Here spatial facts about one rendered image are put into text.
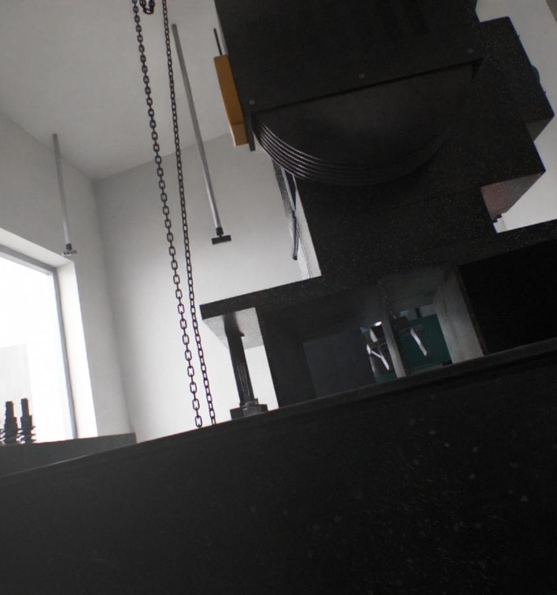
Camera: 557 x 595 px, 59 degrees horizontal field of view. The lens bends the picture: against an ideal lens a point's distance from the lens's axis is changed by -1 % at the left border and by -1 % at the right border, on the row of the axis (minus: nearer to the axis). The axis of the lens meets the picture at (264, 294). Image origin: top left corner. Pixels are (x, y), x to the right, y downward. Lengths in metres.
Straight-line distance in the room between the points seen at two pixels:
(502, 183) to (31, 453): 1.12
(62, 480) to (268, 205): 3.15
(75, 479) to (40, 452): 0.54
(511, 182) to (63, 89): 2.84
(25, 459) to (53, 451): 0.09
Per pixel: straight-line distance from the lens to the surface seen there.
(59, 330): 3.53
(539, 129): 1.27
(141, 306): 3.80
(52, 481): 0.69
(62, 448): 1.28
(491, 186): 1.11
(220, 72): 1.04
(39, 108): 3.61
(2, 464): 1.13
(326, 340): 1.54
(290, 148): 0.94
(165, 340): 3.66
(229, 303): 0.95
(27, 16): 3.08
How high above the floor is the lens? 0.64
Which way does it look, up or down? 15 degrees up
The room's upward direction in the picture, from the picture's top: 14 degrees counter-clockwise
